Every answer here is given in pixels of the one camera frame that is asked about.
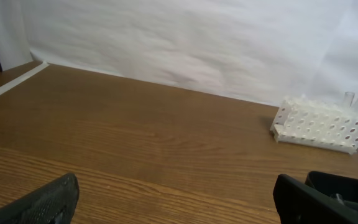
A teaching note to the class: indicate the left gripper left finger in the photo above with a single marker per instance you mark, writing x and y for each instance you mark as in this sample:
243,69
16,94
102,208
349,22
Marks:
47,203

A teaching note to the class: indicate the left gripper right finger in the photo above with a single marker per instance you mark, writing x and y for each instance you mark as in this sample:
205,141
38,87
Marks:
303,205

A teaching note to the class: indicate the black tray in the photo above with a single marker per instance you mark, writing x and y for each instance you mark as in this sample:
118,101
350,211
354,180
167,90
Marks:
346,185

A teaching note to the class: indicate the white test tube rack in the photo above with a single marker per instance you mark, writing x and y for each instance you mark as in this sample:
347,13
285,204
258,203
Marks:
319,127

